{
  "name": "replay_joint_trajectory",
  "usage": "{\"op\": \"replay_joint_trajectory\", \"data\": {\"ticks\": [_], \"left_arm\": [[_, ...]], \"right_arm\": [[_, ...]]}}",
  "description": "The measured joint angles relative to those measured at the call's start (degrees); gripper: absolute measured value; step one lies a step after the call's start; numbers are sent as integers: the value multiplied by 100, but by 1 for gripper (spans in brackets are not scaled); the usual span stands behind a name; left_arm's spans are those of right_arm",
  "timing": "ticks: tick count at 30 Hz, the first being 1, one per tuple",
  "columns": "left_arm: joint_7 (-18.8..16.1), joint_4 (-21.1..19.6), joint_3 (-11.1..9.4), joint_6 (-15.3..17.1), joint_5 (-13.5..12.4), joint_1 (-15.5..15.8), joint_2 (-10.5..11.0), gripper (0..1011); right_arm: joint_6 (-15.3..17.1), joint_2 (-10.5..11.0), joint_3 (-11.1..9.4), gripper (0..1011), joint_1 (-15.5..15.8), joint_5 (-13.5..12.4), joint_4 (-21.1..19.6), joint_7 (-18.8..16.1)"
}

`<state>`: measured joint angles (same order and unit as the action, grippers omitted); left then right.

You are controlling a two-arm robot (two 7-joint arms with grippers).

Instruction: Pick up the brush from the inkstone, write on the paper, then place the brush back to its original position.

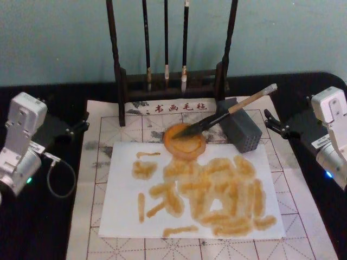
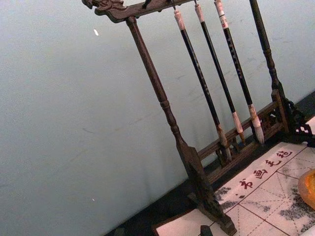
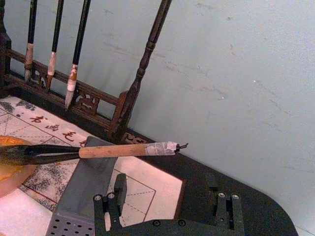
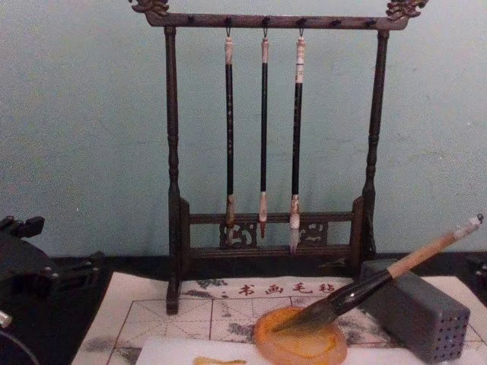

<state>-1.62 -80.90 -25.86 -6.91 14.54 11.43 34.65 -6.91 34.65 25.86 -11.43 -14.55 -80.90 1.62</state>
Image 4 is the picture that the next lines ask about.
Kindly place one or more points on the dark carved wooden brush rack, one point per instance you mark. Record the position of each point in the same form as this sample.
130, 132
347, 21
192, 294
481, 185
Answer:
173, 152

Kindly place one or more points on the white paper sheet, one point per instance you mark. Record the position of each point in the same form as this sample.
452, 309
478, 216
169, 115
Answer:
198, 348

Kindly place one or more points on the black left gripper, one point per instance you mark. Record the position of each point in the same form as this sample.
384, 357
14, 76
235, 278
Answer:
23, 266

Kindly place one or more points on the black brush with brown tip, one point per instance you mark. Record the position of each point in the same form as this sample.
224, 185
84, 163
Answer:
229, 133

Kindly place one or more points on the black table cloth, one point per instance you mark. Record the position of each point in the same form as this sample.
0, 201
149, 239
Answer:
57, 334

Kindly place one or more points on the thin black brush, reddish tip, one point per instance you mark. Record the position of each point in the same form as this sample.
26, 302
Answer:
263, 133

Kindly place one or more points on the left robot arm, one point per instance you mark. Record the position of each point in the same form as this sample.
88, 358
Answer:
11, 348

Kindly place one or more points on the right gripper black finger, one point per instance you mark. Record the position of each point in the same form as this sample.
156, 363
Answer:
481, 269

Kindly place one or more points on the black brush with white label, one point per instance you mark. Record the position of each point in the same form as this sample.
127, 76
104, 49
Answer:
297, 133

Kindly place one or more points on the grey perforated rectangular block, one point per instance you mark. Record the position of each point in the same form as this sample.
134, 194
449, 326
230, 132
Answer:
422, 311

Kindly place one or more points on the white gridded felt mat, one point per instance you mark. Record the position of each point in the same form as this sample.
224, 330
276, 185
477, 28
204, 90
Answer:
171, 319

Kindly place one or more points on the amber glass ink dish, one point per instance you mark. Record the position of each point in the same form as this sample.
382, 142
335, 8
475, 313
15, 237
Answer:
304, 348

